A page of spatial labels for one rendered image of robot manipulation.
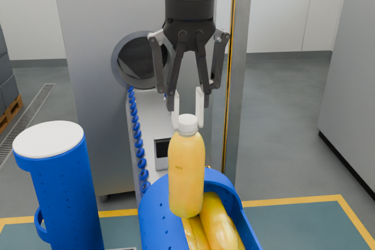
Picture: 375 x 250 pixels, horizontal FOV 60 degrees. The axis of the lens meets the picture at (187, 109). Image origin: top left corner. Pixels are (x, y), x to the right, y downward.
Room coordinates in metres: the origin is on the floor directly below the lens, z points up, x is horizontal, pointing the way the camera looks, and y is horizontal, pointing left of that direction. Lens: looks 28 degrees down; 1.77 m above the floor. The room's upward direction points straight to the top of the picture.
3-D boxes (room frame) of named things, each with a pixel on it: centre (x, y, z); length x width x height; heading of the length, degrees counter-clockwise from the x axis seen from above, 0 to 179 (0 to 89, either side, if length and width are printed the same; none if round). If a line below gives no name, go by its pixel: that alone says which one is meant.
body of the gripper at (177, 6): (0.51, 0.00, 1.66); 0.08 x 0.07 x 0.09; 103
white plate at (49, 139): (1.16, 0.58, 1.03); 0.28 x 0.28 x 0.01
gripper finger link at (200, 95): (0.52, -0.02, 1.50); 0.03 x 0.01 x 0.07; 13
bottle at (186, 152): (0.52, 0.00, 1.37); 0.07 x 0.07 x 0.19
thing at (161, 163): (1.08, 0.08, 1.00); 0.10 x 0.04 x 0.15; 102
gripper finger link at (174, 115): (0.51, 0.02, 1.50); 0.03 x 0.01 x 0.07; 13
